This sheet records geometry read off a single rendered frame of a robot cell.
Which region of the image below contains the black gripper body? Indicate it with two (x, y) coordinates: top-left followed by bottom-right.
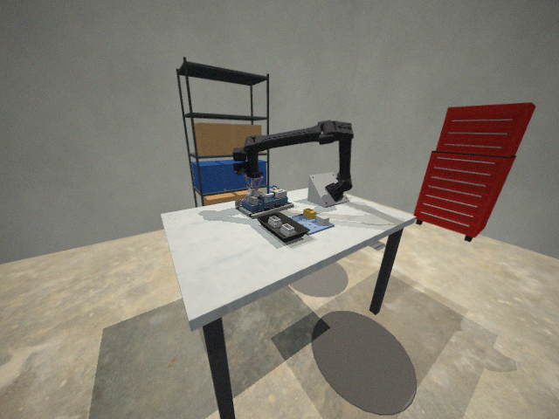
(244, 161), (263, 179)

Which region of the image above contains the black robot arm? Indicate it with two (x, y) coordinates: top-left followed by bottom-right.
(232, 120), (354, 202)

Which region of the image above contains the yellow rectangular block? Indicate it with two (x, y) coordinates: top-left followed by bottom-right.
(303, 208), (317, 219)

